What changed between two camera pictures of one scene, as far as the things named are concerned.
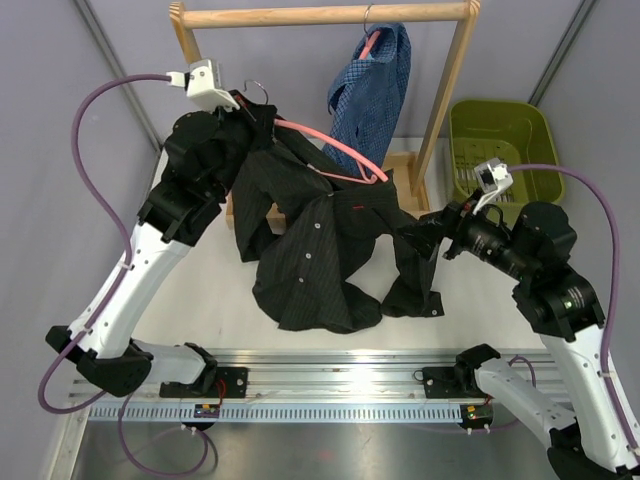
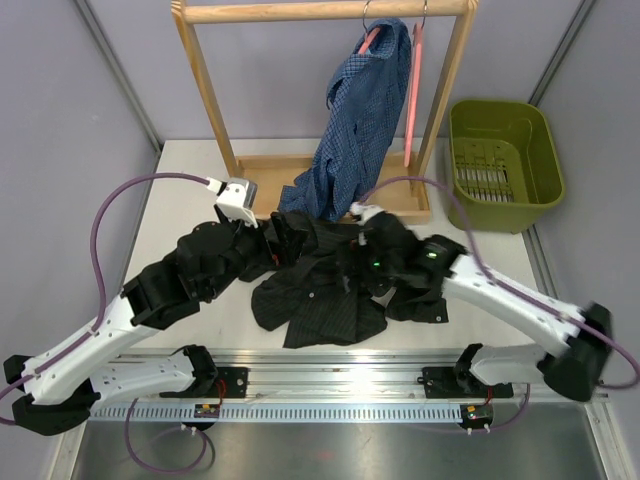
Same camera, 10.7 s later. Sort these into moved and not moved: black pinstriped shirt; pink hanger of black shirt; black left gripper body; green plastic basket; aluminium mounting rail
Moved: black pinstriped shirt; pink hanger of black shirt; black left gripper body
Not moved: aluminium mounting rail; green plastic basket
